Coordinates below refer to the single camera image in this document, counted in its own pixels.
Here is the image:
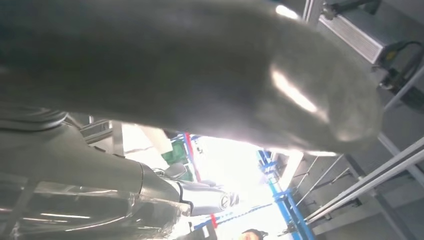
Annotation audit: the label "blue metal shelf rack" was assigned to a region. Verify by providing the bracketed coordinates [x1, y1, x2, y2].
[256, 149, 316, 240]

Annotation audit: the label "red barrier belt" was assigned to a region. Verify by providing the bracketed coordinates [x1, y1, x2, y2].
[183, 132, 203, 183]

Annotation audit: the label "green sheet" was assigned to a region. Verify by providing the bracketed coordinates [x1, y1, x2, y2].
[162, 140, 195, 181]

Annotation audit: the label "grey ribbed ceiling unit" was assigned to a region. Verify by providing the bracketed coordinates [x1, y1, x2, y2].
[317, 6, 397, 65]

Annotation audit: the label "person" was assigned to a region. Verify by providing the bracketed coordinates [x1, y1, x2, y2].
[241, 228, 269, 240]

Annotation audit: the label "black ceiling device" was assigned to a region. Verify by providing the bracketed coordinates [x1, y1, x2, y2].
[377, 39, 424, 110]

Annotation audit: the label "white metal frame rails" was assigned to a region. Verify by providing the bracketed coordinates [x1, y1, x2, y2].
[294, 66, 424, 233]

